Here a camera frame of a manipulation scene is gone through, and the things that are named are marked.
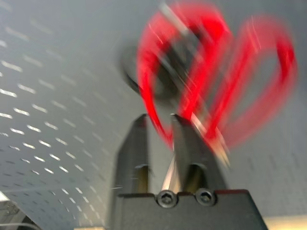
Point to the grey perforated pegboard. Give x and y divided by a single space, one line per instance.
60 60

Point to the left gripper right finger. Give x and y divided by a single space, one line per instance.
196 167

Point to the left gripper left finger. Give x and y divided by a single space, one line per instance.
134 155

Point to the steel double prong hook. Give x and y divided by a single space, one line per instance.
175 19

